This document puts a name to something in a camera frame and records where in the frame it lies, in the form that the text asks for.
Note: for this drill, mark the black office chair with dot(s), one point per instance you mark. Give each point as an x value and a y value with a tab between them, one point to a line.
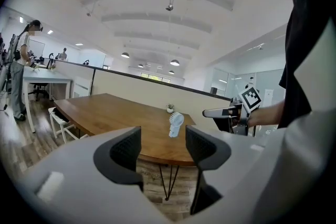
39	87

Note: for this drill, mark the light grey slotted plastic part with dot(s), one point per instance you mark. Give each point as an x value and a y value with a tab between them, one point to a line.
175	123

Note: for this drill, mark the white whiteboard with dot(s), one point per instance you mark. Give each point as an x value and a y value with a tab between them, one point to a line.
36	48

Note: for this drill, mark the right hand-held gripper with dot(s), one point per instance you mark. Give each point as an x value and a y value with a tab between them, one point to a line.
250	98

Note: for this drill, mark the hanging ceiling fixture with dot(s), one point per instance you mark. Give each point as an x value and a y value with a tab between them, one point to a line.
169	7

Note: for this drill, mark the beige partition with black rail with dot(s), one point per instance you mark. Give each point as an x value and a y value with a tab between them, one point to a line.
147	91

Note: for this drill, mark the person's black shirt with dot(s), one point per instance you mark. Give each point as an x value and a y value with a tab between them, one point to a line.
302	47

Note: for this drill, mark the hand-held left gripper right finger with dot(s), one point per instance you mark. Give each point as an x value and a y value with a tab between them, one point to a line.
207	154

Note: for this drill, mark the person's right forearm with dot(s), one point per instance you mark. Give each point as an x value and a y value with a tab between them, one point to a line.
267	115

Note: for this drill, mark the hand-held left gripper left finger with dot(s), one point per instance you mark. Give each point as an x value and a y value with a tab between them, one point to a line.
123	154

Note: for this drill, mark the brown wooden table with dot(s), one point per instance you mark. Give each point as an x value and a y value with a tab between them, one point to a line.
118	118

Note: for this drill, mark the pale rectangular table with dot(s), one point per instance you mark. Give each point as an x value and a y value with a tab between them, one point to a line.
44	76

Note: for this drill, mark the black bag in white bin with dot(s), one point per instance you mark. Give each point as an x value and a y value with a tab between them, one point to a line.
59	128

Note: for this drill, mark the small potted plant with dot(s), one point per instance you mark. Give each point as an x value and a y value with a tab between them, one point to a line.
170	108

